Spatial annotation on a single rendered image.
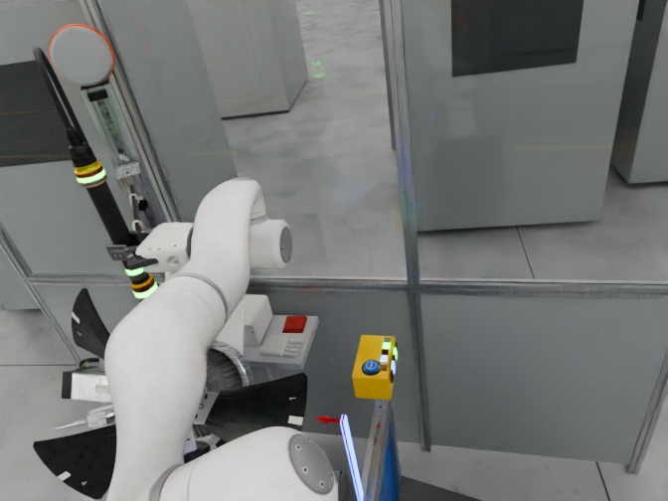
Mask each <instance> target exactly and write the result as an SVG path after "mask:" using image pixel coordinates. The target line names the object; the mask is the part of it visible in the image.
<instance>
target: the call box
mask: <svg viewBox="0 0 668 501"><path fill-rule="evenodd" d="M385 337H391V342H390V348H389V354H388V355H382V350H383V349H384V348H383V344H384V343H388V342H384V339H385ZM395 343H396V339H395V337H394V336H375V335H362V336H361V340H360V345H359V349H358V353H357V357H356V362H355V366H354V370H353V374H352V379H353V384H354V390H355V395H356V398H364V399H377V400H390V399H391V398H392V391H393V385H394V382H392V383H391V377H390V374H391V370H392V362H393V356H394V349H395ZM381 356H388V360H387V362H382V361H381ZM370 360H374V361H378V364H379V370H378V371H377V372H376V373H373V374H370V373H367V372H366V371H365V369H364V365H365V363H366V362H367V361H370ZM381 365H388V369H387V371H381V370H380V369H381Z"/></svg>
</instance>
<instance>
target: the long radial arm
mask: <svg viewBox="0 0 668 501"><path fill-rule="evenodd" d="M71 399H74V400H85V401H95V402H105V403H112V399H111V395H110V391H109V387H108V383H107V379H106V374H105V371H101V370H100V369H99V367H97V368H92V369H87V370H82V371H77V372H73V381H72V397H71Z"/></svg>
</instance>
